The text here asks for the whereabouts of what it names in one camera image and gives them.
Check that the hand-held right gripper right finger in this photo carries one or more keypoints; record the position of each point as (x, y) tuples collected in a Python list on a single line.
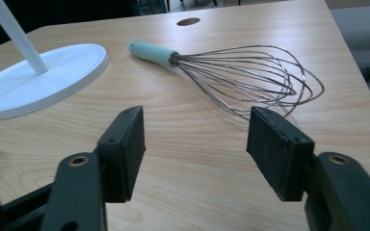
[(279, 154)]

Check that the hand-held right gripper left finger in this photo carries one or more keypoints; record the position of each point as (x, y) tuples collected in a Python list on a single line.
[(122, 154)]

